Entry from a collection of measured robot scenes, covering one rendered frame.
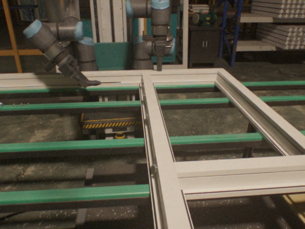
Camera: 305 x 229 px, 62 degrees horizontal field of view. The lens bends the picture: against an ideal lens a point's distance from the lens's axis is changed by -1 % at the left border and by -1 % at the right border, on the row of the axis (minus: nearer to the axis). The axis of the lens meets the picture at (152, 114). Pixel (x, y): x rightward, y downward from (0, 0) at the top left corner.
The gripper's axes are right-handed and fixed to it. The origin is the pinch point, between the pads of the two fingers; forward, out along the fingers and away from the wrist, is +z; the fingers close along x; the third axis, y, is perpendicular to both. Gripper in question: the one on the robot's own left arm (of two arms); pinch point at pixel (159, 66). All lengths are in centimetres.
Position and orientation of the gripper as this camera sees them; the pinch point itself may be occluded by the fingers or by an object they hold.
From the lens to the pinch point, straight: 141.7
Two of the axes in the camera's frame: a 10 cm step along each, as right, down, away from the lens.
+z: 0.0, 9.0, 4.4
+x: -0.8, -4.3, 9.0
